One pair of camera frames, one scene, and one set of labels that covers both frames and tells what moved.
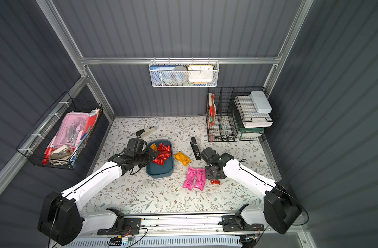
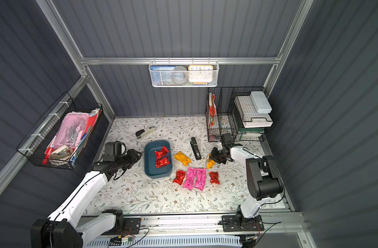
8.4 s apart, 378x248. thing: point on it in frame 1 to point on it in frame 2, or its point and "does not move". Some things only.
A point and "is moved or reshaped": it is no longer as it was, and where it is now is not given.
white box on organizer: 261,102 does not move
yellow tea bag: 154,146 is moved or reshaped
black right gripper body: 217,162 to 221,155
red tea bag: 161,157 is moved or reshaped
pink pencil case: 72,129 does not move
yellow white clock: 200,73 does not move
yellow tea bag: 182,158 does not move
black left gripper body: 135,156 to 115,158
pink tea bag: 200,178 does not move
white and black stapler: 142,133 does not move
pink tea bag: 191,173 does not move
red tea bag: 214,182 does not move
